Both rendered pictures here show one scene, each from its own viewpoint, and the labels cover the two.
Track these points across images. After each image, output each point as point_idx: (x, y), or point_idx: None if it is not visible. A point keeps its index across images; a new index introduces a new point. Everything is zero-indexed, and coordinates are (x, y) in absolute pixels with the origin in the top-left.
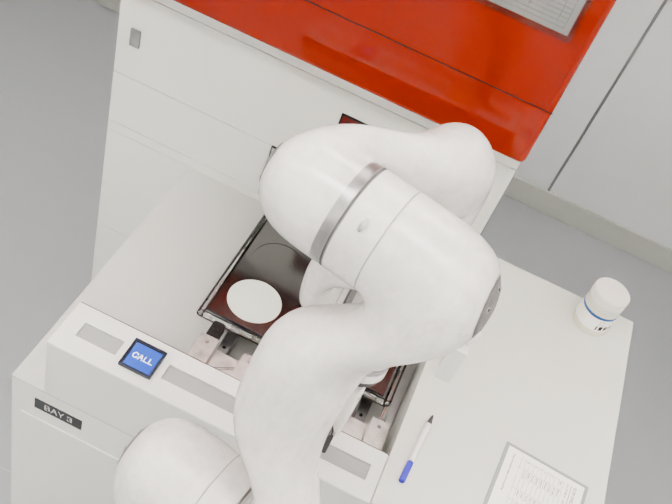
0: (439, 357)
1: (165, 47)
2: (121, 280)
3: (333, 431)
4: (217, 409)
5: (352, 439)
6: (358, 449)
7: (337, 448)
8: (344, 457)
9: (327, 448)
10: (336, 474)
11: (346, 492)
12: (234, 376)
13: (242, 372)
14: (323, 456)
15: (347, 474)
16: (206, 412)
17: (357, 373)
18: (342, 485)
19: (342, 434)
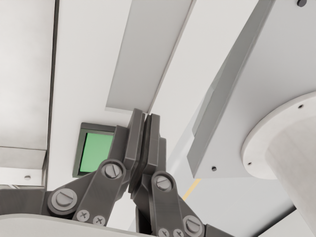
0: None
1: None
2: None
3: (180, 217)
4: (109, 221)
5: (68, 28)
6: (98, 5)
7: (114, 66)
8: (134, 42)
9: (159, 126)
10: (193, 62)
11: (241, 29)
12: (16, 181)
13: (1, 177)
14: (145, 90)
15: (191, 33)
16: (118, 226)
17: None
18: (224, 43)
19: (65, 60)
